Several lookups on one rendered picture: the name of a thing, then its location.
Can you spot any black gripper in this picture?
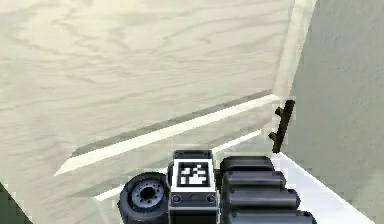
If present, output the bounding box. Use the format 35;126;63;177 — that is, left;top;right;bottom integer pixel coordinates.
117;171;171;224

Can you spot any pale wooden room door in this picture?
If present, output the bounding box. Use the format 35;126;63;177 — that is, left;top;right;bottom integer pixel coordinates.
0;0;318;224

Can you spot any black bar door handle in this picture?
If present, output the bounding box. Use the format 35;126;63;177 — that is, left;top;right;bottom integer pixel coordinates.
267;99;297;155

